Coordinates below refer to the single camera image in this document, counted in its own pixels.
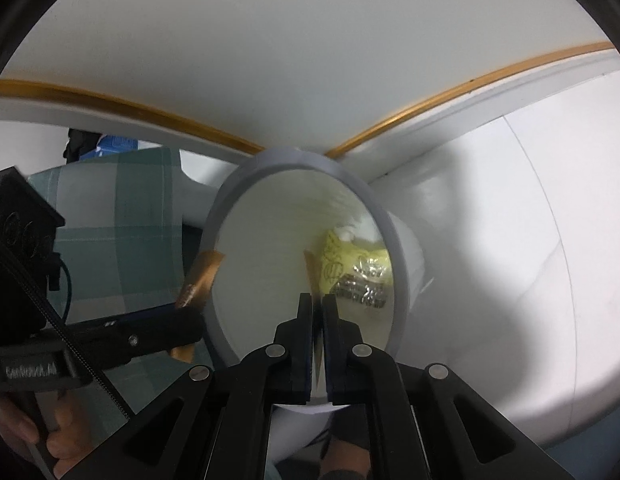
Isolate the white furniture with gold trim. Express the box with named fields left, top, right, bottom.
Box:
left=0, top=42, right=620, bottom=201

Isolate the black clothes pile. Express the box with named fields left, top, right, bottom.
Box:
left=64, top=129, right=103, bottom=163

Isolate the person's left hand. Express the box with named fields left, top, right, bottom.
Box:
left=0, top=390, right=93, bottom=480

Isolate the white bin with grey rim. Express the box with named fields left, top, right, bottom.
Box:
left=199, top=146, right=436, bottom=466

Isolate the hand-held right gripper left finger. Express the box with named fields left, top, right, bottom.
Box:
left=87, top=294, right=314, bottom=480

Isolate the black braided cable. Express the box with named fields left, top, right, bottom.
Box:
left=0, top=235, right=136, bottom=420

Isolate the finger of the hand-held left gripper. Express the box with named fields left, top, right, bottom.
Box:
left=62, top=307, right=207, bottom=371

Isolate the table with checked tablecloth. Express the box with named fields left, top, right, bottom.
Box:
left=27, top=147, right=216, bottom=441

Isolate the yellow clear bread wrapper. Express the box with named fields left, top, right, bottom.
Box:
left=317, top=227, right=393, bottom=313

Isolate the blue cardboard box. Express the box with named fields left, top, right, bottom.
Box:
left=92, top=135, right=143, bottom=158

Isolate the brown sachet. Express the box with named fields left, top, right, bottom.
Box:
left=174, top=249, right=227, bottom=311

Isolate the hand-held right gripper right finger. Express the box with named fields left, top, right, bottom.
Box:
left=324, top=294, right=576, bottom=480

